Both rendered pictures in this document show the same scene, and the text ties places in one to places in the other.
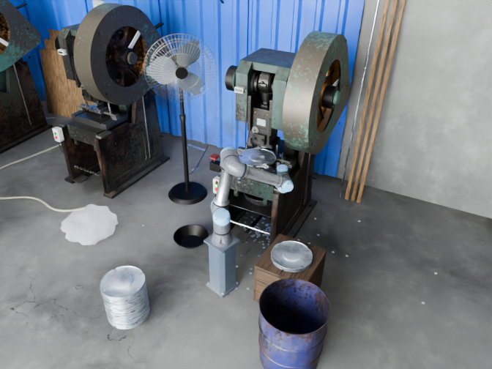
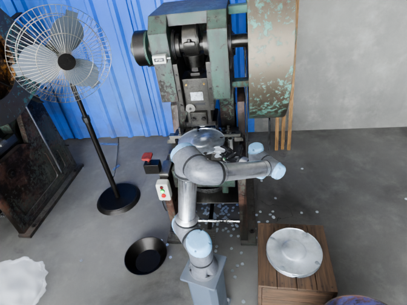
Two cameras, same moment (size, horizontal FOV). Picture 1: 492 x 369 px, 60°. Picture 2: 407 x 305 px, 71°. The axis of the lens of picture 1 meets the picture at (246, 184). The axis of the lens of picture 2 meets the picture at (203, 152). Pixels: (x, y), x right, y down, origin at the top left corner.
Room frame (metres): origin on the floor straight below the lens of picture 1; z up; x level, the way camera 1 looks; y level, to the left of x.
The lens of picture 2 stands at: (1.47, 0.30, 1.78)
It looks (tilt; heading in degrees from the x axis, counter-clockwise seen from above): 36 degrees down; 345
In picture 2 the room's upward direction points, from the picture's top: 8 degrees counter-clockwise
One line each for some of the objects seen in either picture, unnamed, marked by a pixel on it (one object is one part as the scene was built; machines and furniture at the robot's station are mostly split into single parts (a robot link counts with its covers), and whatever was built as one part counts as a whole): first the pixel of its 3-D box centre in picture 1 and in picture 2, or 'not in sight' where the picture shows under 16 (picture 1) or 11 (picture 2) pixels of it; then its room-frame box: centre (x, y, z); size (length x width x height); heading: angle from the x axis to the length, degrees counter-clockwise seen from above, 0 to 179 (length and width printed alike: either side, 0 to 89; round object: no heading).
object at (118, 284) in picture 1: (122, 281); not in sight; (2.01, 0.81, 0.31); 0.29 x 0.29 x 0.01
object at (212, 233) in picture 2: (254, 223); (211, 212); (2.88, -0.08, 0.14); 0.59 x 0.10 x 0.05; 154
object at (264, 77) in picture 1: (266, 92); (194, 55); (3.00, -0.14, 1.27); 0.21 x 0.12 x 0.34; 154
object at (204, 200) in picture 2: (262, 198); (211, 182); (3.01, -0.15, 0.31); 0.43 x 0.42 x 0.01; 64
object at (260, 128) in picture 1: (263, 123); (198, 97); (2.96, -0.12, 1.04); 0.17 x 0.15 x 0.30; 154
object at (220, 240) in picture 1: (222, 234); (202, 261); (2.29, 0.16, 0.50); 0.15 x 0.15 x 0.10
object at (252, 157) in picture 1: (257, 157); (201, 140); (2.89, -0.08, 0.78); 0.29 x 0.29 x 0.01
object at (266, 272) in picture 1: (289, 275); (291, 270); (2.23, -0.33, 0.18); 0.40 x 0.38 x 0.35; 151
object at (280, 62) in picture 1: (271, 138); (205, 112); (3.13, -0.21, 0.83); 0.79 x 0.43 x 1.34; 154
